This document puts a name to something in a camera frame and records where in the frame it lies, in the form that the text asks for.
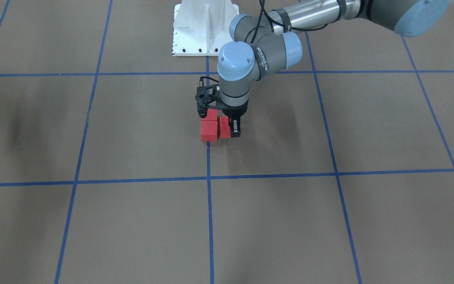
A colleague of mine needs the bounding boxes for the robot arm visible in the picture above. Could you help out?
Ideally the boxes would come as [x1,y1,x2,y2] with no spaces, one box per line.
[198,0,449,137]

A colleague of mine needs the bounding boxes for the red block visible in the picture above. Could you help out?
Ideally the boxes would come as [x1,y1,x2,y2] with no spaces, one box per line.
[202,108,218,121]
[200,120,219,142]
[219,116,231,138]

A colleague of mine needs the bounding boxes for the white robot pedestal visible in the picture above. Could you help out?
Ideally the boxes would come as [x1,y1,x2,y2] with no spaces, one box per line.
[172,0,239,56]

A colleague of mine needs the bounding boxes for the blue tape grid lines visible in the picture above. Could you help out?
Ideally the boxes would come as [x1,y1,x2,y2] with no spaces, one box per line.
[0,0,454,284]

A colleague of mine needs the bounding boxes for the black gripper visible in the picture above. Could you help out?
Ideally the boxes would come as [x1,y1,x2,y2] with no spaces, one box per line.
[222,102,248,137]

